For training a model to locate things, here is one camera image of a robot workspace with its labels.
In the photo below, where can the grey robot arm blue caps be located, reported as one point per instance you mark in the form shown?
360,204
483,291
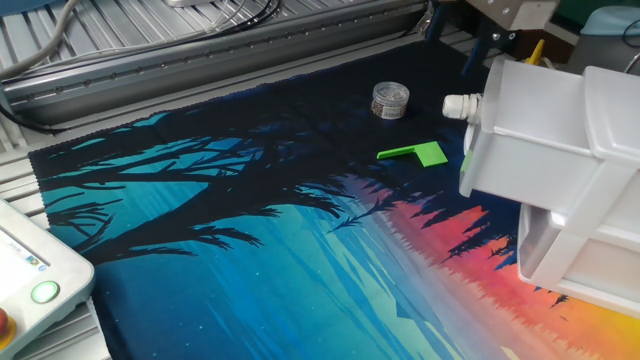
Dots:
600,50

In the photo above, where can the grey aluminium linear rail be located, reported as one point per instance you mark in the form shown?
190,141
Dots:
200,65

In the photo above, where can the yellow plastic nozzle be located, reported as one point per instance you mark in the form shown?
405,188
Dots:
536,54

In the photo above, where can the grey metal gripper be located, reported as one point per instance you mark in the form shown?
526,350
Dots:
520,12

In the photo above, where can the white plastic drawer cabinet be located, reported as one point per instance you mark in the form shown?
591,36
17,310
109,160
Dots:
615,110

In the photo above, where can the white teach pendant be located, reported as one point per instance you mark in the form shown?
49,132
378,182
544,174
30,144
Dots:
45,270

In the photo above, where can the green L-shaped plastic piece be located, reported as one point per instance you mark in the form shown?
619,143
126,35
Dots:
432,154

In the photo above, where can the translucent drawer with white knob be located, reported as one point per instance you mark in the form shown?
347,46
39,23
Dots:
530,150

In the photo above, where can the small clear jar of beads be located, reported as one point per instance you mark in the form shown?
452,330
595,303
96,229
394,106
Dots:
390,102

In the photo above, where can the sunset forest printed cloth mat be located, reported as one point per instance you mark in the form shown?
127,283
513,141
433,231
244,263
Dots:
275,260

